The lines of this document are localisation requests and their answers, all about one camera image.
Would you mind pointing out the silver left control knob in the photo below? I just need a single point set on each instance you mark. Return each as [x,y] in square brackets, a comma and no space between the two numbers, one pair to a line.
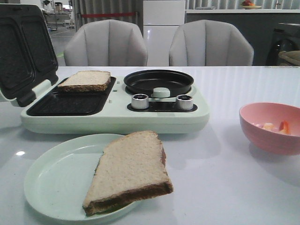
[140,101]

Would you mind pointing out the red barrier belt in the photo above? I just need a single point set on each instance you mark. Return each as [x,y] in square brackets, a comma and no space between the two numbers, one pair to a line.
[108,15]

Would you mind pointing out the dark grey counter cabinet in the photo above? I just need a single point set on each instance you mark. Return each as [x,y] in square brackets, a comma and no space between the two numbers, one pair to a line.
[256,25]

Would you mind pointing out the grey armchair left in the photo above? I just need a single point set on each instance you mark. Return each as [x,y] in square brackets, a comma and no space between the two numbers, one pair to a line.
[107,43]

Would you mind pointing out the silver control knob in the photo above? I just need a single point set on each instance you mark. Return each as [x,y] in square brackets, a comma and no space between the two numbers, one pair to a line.
[184,102]
[140,101]

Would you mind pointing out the black round frying pan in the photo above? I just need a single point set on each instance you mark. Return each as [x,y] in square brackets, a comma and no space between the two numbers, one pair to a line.
[144,82]

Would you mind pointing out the black washing machine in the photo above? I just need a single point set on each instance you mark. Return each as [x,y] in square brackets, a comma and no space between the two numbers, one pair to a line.
[285,37]

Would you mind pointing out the mint green breakfast maker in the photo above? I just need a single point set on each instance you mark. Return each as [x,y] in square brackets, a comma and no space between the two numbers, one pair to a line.
[92,112]

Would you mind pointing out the grey armchair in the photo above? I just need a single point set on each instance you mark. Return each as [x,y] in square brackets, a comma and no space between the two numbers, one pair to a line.
[210,43]
[107,43]

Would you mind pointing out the fruit plate on counter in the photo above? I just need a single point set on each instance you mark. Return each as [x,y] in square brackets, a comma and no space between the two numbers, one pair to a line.
[248,4]

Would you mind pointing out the silver right control knob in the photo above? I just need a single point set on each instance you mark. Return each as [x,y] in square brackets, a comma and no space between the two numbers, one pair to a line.
[184,102]

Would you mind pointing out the mint green round plate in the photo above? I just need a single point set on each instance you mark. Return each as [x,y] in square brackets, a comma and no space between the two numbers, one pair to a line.
[57,182]

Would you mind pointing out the mint green pan handle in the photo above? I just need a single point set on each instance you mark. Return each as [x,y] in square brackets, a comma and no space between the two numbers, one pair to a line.
[161,92]

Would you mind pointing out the metal shelf rack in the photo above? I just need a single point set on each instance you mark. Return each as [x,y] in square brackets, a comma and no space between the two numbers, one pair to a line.
[58,13]

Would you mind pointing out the bread slice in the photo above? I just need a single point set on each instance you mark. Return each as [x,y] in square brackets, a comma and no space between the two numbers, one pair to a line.
[132,168]
[84,81]

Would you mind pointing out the pink plastic bowl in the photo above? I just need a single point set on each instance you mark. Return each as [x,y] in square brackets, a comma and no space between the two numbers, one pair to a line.
[263,112]

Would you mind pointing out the grey armchair right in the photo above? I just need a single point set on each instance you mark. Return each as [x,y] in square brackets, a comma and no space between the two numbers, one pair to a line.
[210,43]

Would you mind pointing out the cooked shrimp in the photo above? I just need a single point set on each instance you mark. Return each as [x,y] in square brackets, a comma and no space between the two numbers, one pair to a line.
[284,128]
[269,127]

